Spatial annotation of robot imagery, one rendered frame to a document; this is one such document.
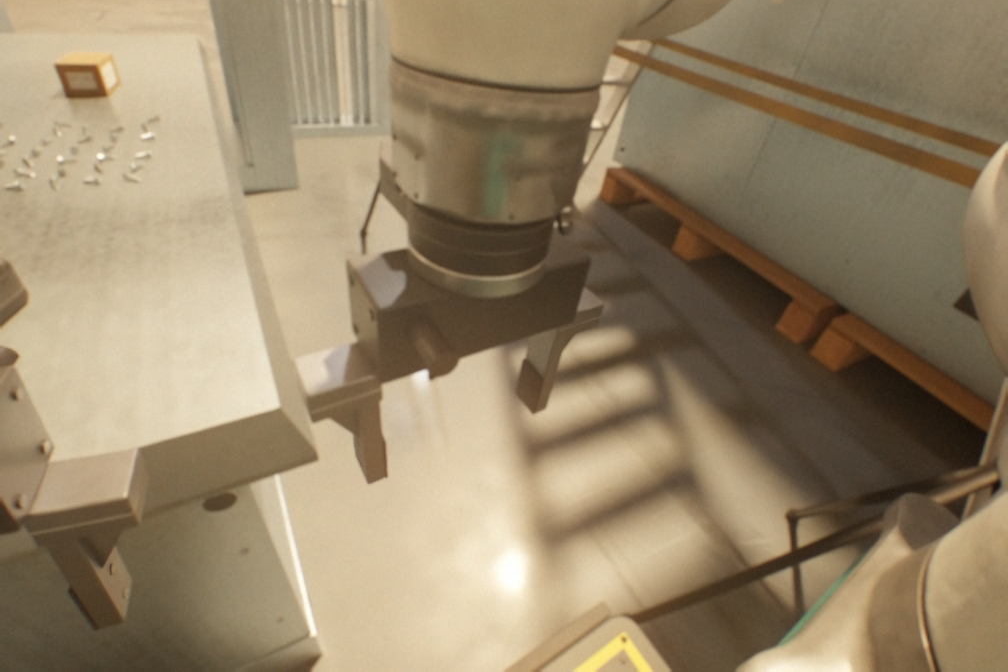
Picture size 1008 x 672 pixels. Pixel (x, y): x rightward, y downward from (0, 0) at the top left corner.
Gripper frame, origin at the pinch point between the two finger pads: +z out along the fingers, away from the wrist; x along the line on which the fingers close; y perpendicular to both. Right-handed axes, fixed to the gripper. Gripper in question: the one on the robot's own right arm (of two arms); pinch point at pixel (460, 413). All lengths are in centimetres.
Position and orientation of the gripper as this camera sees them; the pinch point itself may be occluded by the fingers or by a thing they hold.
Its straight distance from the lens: 34.2
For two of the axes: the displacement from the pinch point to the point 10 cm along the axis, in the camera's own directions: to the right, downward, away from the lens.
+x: 8.4, -2.4, 4.8
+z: -1.3, 7.8, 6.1
